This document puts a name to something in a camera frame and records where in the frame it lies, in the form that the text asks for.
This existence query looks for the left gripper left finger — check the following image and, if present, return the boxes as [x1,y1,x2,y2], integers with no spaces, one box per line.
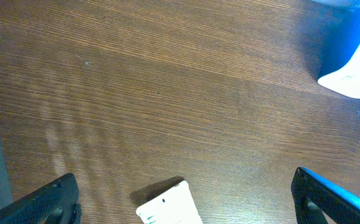
[0,173,82,224]

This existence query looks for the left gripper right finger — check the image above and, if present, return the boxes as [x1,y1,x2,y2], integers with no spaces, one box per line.
[291,167,360,224]

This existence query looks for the white tube with gold cap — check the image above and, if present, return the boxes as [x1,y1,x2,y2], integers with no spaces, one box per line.
[136,180,203,224]

